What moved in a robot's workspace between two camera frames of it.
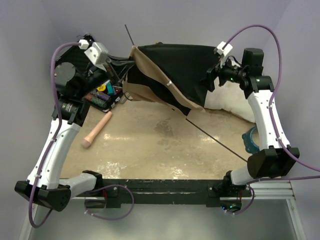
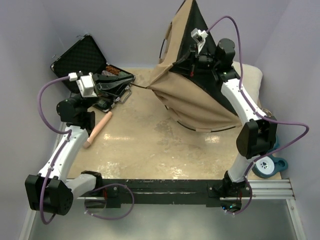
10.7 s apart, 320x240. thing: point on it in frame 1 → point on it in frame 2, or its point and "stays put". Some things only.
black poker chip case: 75,67 stays put
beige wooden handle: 87,141 stays put
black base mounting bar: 160,191 stays put
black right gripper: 209,81 → 187,64
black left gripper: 119,67 → 107,85
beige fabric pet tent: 175,75 → 189,88
